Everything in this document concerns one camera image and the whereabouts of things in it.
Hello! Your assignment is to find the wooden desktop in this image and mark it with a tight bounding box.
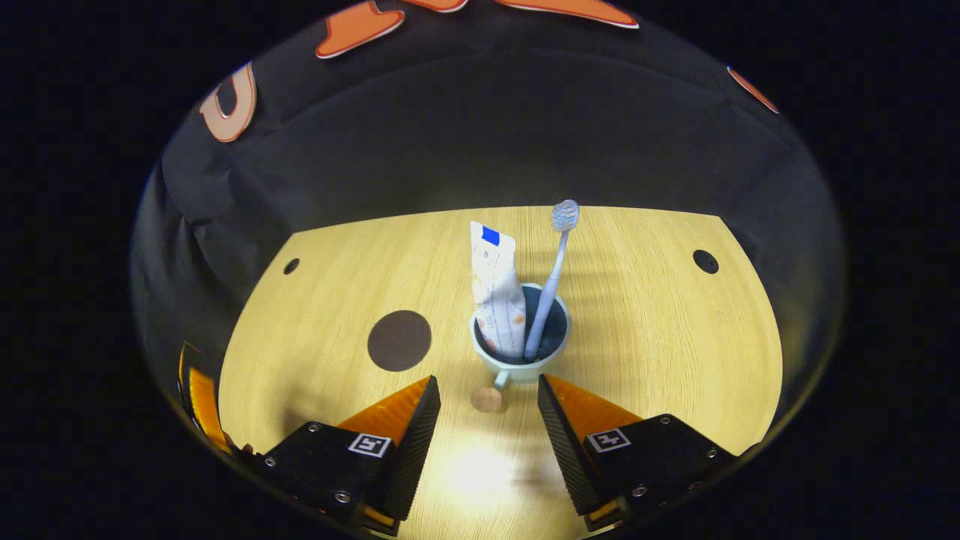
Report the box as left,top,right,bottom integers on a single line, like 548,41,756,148
217,205,785,540

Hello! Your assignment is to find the light blue cup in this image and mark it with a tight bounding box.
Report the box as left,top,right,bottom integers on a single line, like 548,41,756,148
469,282,573,413

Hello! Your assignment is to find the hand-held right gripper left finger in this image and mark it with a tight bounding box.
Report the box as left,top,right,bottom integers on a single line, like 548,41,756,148
251,375,442,537

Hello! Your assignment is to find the dark brown round coaster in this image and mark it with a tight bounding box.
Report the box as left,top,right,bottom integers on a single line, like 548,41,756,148
367,310,433,373

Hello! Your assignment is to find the white toothpaste tube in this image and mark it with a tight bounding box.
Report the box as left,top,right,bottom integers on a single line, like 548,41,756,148
469,220,527,359

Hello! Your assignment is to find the white toothbrush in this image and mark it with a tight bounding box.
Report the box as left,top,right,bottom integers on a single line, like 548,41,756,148
523,199,581,361

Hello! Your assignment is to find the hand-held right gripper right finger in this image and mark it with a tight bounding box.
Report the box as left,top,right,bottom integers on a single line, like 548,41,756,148
537,373,743,532

